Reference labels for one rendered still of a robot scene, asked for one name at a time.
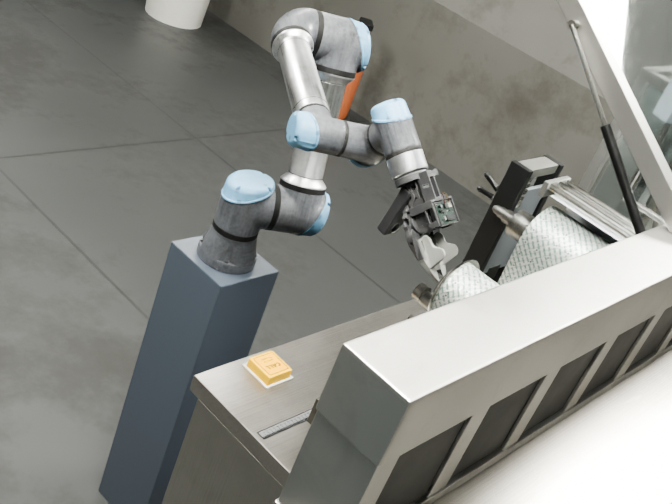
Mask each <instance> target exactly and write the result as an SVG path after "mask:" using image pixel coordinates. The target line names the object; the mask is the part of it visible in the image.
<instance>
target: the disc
mask: <svg viewBox="0 0 672 504"><path fill-rule="evenodd" d="M468 265H473V266H475V267H476V268H477V269H479V270H480V267H479V263H478V262H477V261H476V260H474V259H470V260H467V261H464V262H462V263H461V264H459V265H458V266H456V267H455V268H454V269H453V270H452V271H451V272H450V273H449V274H448V275H447V276H446V277H445V278H444V279H443V280H442V282H441V283H440V284H439V286H438V287H437V289H436V290H435V292H434V294H433V296H432V298H431V300H430V302H429V305H428V309H427V312H429V311H430V310H431V308H432V306H433V304H434V302H435V300H436V298H437V296H438V294H439V292H440V291H441V289H442V288H443V286H444V285H445V284H446V282H447V281H448V280H449V279H450V278H451V277H452V276H453V275H454V274H455V273H456V272H457V271H459V270H460V269H462V268H463V267H465V266H468Z"/></svg>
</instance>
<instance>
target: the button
mask: <svg viewBox="0 0 672 504"><path fill-rule="evenodd" d="M247 367H248V368H249V369H250V370H251V371H252V372H253V373H254V374H255V375H256V376H257V377H258V378H259V379H260V380H261V381H262V382H263V383H264V384H265V385H267V386H268V385H271V384H273V383H276V382H279V381H281V380H284V379H286V378H289V377H290V374H291V372H292V369H291V368H290V367H289V366H288V365H287V364H286V363H285V362H284V361H283V360H282V359H281V358H279V357H278V356H277V355H276V354H275V353H274V352H273V351H269V352H266V353H263V354H260V355H257V356H254V357H252V358H249V360H248V363H247Z"/></svg>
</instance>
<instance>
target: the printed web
mask: <svg viewBox="0 0 672 504"><path fill-rule="evenodd" d="M610 244H611V243H610V242H608V241H607V240H605V239H604V238H602V237H601V236H599V235H598V234H596V233H595V232H593V231H592V230H590V229H589V228H587V227H586V226H584V225H583V224H581V223H580V222H578V221H577V220H575V219H574V218H572V217H571V216H569V215H568V214H566V213H565V212H563V211H562V210H560V209H559V208H557V207H556V206H552V207H549V208H547V209H545V210H544V211H543V212H541V213H540V214H539V215H538V216H537V217H536V218H535V219H534V220H533V221H532V222H531V223H530V224H529V226H528V227H527V228H526V230H525V231H524V232H523V234H522V236H521V237H520V239H519V241H518V243H517V245H516V247H515V249H514V251H513V253H512V255H511V257H510V259H509V261H508V263H507V265H506V267H505V269H504V271H503V273H502V275H501V277H500V279H499V281H498V283H496V282H495V281H494V280H492V279H491V278H489V277H488V276H487V275H485V274H484V273H483V272H481V271H480V270H479V269H477V268H476V267H475V266H473V265H468V266H465V267H463V268H462V269H460V270H459V271H457V272H456V273H455V274H454V275H453V276H452V277H451V278H450V279H449V280H448V281H447V282H446V284H445V285H444V286H443V288H442V289H441V291H440V292H439V294H438V296H437V298H436V300H435V302H434V304H433V306H432V308H431V310H430V311H432V310H434V309H437V308H440V307H443V306H445V305H448V304H451V303H453V302H456V301H459V300H461V299H464V298H467V297H470V296H472V295H475V294H478V293H480V292H483V291H486V290H488V289H491V288H494V287H496V286H499V285H502V284H505V283H507V282H510V281H513V280H515V279H518V278H521V277H523V276H526V275H529V274H532V273H534V272H537V271H540V270H542V269H545V268H548V267H550V266H553V265H556V264H558V263H561V262H564V261H567V260H569V259H572V258H575V257H577V256H580V255H583V254H585V253H588V252H591V251H594V250H596V249H599V248H602V247H604V246H607V245H610Z"/></svg>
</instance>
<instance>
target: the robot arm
mask: <svg viewBox="0 0 672 504"><path fill-rule="evenodd" d="M270 44H271V49H272V53H273V56H274V57H275V59H276V60H277V61H278V62H280V66H281V70H282V74H283V77H284V81H285V85H286V89H287V93H288V97H289V101H290V104H291V108H292V112H293V114H292V115H291V116H290V118H289V121H288V124H287V129H286V132H287V135H286V138H287V142H288V144H289V145H290V146H291V147H294V151H293V155H292V159H291V163H290V167H289V171H288V172H287V173H285V174H283V175H282V176H281V178H280V182H279V184H275V182H274V180H273V179H272V178H271V177H270V176H268V175H267V174H262V172H259V171H255V170H239V171H236V172H234V173H232V174H231V175H229V176H228V178H227V180H226V182H225V185H224V187H223V188H222V191H221V197H220V200H219V203H218V206H217V209H216V213H215V216H214V219H213V222H212V224H211V226H210V227H209V228H208V230H207V231H206V232H205V233H204V235H203V236H202V237H201V239H200V240H199V243H198V246H197V254H198V256H199V258H200V259H201V260H202V261H203V262H204V263H205V264H206V265H208V266H209V267H211V268H213V269H215V270H218V271H220V272H224V273H228V274H245V273H248V272H250V271H251V270H252V269H253V268H254V266H255V263H256V260H257V253H256V248H257V236H258V233H259V230H260V229H263V230H270V231H276V232H283V233H289V234H295V235H297V236H301V235H304V236H313V235H315V234H317V233H318V232H319V231H320V230H321V229H322V228H323V226H324V225H325V223H326V220H327V218H328V215H329V211H330V206H329V205H330V197H329V195H328V194H327V193H326V192H325V191H326V186H325V184H324V182H323V180H322V178H323V174H324V171H325V167H326V163H327V159H328V155H333V156H337V157H342V158H347V159H349V160H350V161H351V162H352V163H353V164H354V165H356V166H357V167H359V168H369V167H372V166H375V165H377V164H379V163H381V162H382V161H383V160H384V159H386V161H387V165H388V168H389V171H390V174H391V177H392V180H396V181H395V185H396V188H401V190H400V191H399V193H398V195H397V196H396V198H395V199H394V201H393V203H392V204H391V206H390V207H389V209H388V211H387V212H386V214H385V215H384V217H383V219H382V220H381V222H380V223H379V225H378V227H377V228H378V230H379V231H380V232H381V233H382V234H383V235H387V234H391V233H396V232H398V230H399V229H400V227H401V226H402V224H404V227H403V229H404V231H405V235H406V240H407V243H408V245H409V247H410V249H411V251H412V253H413V254H414V256H415V258H416V259H417V261H419V263H420V264H421V266H422V267H423V268H424V269H425V270H426V271H427V273H428V274H429V275H430V276H431V277H432V278H433V279H434V280H435V281H436V282H438V281H440V279H439V276H438V273H439V274H441V275H442V276H444V275H445V274H446V265H445V264H446V263H447V262H448V261H450V260H451V259H452V258H453V257H455V256H456V255H457V254H458V248H457V246H456V245H455V244H450V243H447V242H446V241H445V238H444V236H443V234H442V233H440V230H439V229H440V228H442V229H443V228H446V227H449V226H452V224H454V223H457V222H458V221H460V220H459V217H458V214H457V211H456V208H455V205H454V202H453V199H452V196H447V194H446V193H445V192H442V193H440V192H439V189H438V186H437V183H436V180H435V176H437V175H439V173H438V170H437V168H435V169H432V170H427V169H428V164H427V161H426V158H425V155H424V152H423V150H422V146H421V143H420V140H419V137H418V134H417V131H416V129H415V126H414V123H413V120H412V114H410V111H409V109H408V106H407V104H406V102H405V100H403V99H401V98H396V99H391V100H387V101H384V102H382V103H379V104H377V105H376V106H374V107H373V108H372V109H371V117H372V122H373V123H372V124H371V125H363V124H359V123H354V122H349V121H345V120H340V119H338V116H339V112H340V108H341V105H342V101H343V97H344V93H345V89H346V85H347V84H348V83H350V82H352V81H353V80H354V79H355V76H356V72H357V73H359V72H362V71H364V70H365V68H366V65H368V62H369V58H370V53H371V37H370V32H369V30H368V28H367V26H366V25H365V24H364V23H362V22H359V21H356V20H353V19H352V18H345V17H342V16H338V15H334V14H330V13H326V12H323V11H318V10H315V9H312V8H297V9H293V10H291V11H289V12H287V13H286V14H284V15H283V16H282V17H281V18H280V19H279V20H278V21H277V22H276V24H275V26H274V27H273V30H272V33H271V39H270ZM443 193H444V194H445V195H443ZM441 194H442V195H443V196H441ZM451 203H452V204H451ZM452 206H453V207H452ZM453 209H454V210H453ZM454 212H455V213H454ZM455 215H456V216H455ZM422 234H423V235H424V236H423V237H422V238H421V236H422ZM437 272H438V273H437Z"/></svg>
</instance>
